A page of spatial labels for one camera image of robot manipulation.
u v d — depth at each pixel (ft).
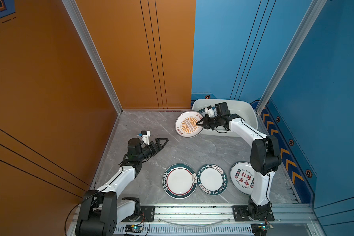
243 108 3.75
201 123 2.76
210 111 2.88
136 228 2.31
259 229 2.32
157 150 2.41
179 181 2.75
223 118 2.44
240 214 2.38
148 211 2.43
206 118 2.79
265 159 1.75
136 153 2.15
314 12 2.33
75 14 2.34
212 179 2.71
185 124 3.06
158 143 2.42
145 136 2.56
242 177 2.78
